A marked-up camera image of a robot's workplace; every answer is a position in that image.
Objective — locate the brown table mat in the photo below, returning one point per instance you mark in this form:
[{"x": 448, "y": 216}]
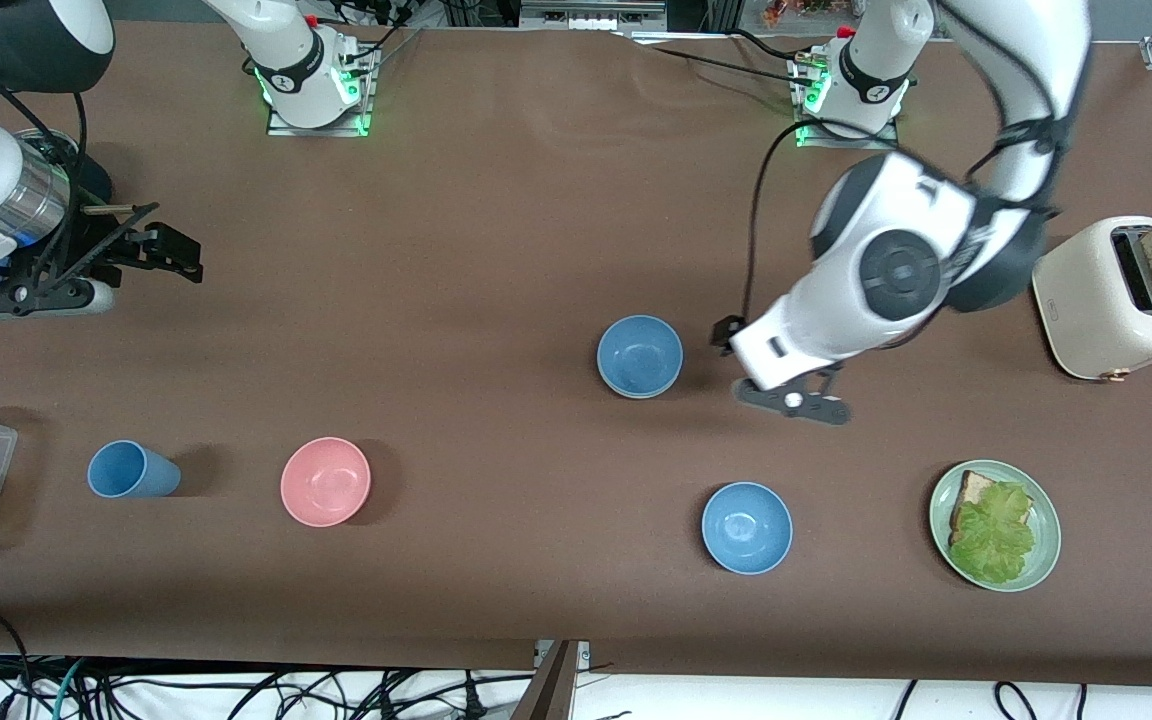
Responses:
[{"x": 576, "y": 250}]

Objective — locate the small metal bracket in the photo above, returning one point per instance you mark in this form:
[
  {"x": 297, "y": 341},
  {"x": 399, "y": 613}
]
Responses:
[{"x": 584, "y": 652}]

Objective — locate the blue plastic cup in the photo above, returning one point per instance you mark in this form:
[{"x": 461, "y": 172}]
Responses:
[{"x": 131, "y": 470}]

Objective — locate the blue bowl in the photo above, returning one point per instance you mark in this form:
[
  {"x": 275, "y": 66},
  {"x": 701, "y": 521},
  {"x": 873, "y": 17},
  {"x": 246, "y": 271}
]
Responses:
[
  {"x": 746, "y": 527},
  {"x": 639, "y": 355}
]

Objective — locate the glass pot lid blue knob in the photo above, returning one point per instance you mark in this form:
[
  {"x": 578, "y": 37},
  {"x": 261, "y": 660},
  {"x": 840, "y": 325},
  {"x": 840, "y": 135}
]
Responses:
[{"x": 56, "y": 138}]

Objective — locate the colourful background items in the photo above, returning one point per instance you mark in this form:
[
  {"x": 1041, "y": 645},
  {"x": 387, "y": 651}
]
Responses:
[{"x": 796, "y": 10}]

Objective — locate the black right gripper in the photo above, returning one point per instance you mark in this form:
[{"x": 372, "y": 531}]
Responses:
[{"x": 96, "y": 187}]

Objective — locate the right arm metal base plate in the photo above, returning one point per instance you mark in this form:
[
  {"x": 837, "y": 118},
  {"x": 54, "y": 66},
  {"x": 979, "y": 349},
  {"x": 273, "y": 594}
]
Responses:
[{"x": 321, "y": 131}]

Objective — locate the pink bowl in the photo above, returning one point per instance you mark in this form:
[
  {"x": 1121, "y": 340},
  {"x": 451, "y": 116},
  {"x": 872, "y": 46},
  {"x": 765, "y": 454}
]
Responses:
[{"x": 325, "y": 482}]

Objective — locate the pale green plate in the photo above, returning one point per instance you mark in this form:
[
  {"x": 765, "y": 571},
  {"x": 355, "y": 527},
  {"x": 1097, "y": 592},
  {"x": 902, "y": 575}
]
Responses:
[{"x": 1048, "y": 540}]

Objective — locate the cream white toaster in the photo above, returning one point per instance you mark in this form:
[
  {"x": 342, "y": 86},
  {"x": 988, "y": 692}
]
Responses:
[{"x": 1086, "y": 300}]

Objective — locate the dark metal post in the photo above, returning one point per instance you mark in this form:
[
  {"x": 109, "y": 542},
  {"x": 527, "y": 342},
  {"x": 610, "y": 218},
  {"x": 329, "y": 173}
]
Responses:
[{"x": 548, "y": 695}]

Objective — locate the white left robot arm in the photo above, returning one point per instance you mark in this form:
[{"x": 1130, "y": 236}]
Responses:
[{"x": 896, "y": 265}]

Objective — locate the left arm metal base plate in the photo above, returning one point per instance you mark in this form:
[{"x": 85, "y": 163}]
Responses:
[{"x": 846, "y": 144}]

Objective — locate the green lettuce leaf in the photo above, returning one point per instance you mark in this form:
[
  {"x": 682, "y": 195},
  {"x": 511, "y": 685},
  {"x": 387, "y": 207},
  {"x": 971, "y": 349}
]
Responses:
[{"x": 996, "y": 540}]

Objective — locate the bread slice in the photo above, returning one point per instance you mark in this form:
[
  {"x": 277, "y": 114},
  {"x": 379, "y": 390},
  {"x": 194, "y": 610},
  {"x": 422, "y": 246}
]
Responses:
[{"x": 976, "y": 487}]

